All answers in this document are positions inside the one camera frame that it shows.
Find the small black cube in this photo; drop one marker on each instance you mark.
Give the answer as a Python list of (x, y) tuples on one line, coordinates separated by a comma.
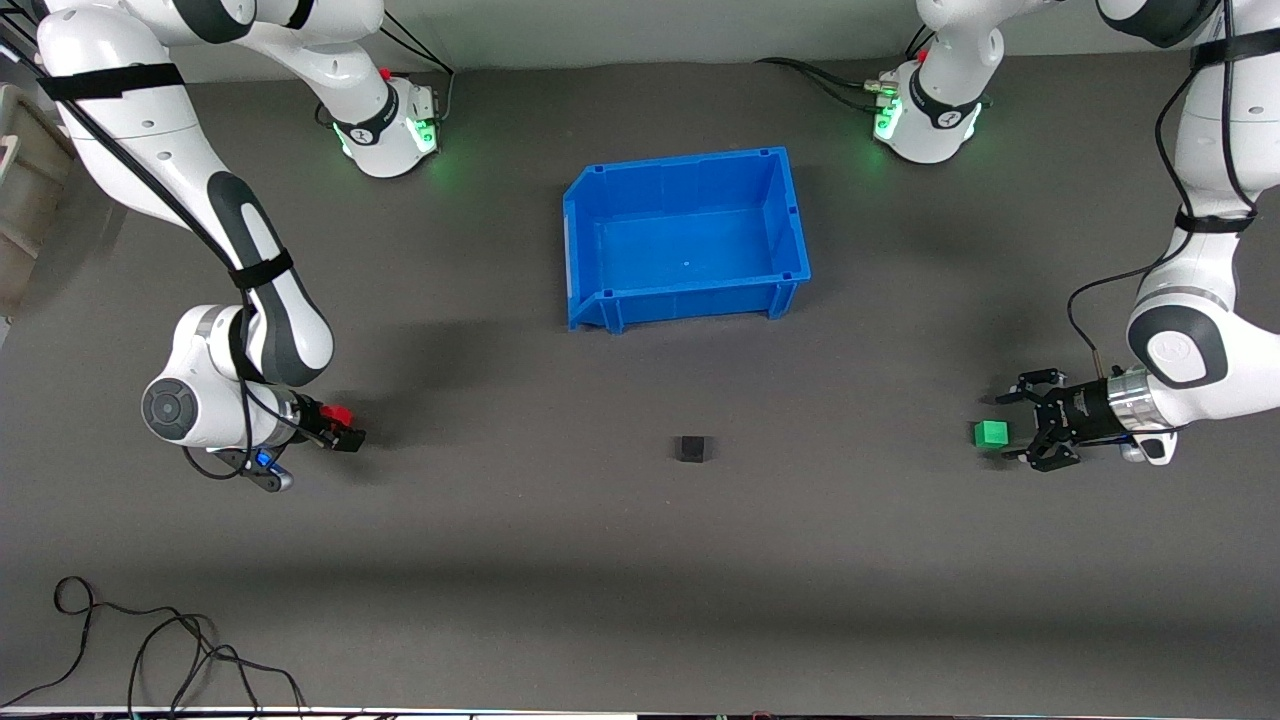
[(692, 449)]

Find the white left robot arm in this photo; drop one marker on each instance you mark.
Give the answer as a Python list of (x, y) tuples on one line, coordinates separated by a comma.
[(1210, 120)]

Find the small red cube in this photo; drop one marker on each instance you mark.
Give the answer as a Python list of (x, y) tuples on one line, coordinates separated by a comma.
[(338, 413)]

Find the blue plastic storage bin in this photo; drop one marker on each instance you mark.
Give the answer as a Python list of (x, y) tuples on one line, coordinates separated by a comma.
[(690, 240)]

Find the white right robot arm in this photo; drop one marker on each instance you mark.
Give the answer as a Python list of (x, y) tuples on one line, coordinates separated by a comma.
[(120, 130)]

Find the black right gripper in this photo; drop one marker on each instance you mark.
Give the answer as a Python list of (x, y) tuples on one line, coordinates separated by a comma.
[(311, 421)]

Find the small green cube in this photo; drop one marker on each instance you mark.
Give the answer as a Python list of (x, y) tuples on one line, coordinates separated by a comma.
[(991, 433)]

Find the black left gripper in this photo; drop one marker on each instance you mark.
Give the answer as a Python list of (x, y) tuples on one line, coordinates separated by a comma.
[(1082, 411)]

